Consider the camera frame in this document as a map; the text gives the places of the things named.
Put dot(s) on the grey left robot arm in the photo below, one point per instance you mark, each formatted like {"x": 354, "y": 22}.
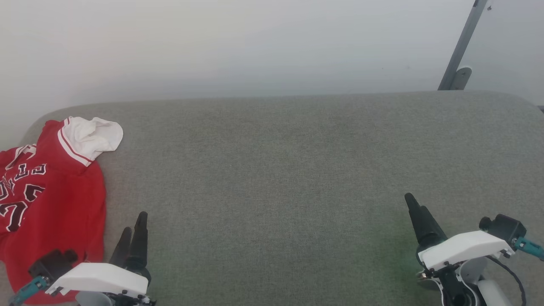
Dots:
{"x": 91, "y": 299}

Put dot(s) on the red basketball jersey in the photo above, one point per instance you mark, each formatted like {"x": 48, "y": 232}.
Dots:
{"x": 63, "y": 204}

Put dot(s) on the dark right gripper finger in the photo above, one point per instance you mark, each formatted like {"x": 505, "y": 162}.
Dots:
{"x": 430, "y": 231}
{"x": 413, "y": 212}

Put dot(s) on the teal camera connector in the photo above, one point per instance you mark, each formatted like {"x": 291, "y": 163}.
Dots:
{"x": 29, "y": 290}
{"x": 529, "y": 247}

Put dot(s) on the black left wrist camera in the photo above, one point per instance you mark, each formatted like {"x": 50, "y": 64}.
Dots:
{"x": 53, "y": 264}

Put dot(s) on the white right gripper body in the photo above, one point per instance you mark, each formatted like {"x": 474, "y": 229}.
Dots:
{"x": 463, "y": 248}

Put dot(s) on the teal left camera connector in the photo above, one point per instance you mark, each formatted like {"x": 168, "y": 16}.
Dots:
{"x": 29, "y": 290}

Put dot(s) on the grey padded chair back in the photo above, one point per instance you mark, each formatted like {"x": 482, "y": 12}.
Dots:
{"x": 272, "y": 170}

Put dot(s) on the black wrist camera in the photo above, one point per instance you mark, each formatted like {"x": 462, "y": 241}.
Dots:
{"x": 503, "y": 227}
{"x": 53, "y": 264}

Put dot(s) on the grey metal pole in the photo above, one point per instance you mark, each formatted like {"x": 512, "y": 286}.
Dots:
{"x": 463, "y": 44}

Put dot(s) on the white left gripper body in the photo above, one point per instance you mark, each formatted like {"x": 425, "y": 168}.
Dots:
{"x": 102, "y": 276}

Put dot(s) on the teal right camera connector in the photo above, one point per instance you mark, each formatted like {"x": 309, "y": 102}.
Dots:
{"x": 529, "y": 247}

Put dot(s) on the grey pole bracket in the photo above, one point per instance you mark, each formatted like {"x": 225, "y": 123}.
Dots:
{"x": 462, "y": 77}

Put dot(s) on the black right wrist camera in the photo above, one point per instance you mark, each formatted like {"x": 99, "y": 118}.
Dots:
{"x": 503, "y": 227}

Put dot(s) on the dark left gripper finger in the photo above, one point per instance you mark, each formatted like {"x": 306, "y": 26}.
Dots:
{"x": 122, "y": 248}
{"x": 139, "y": 242}

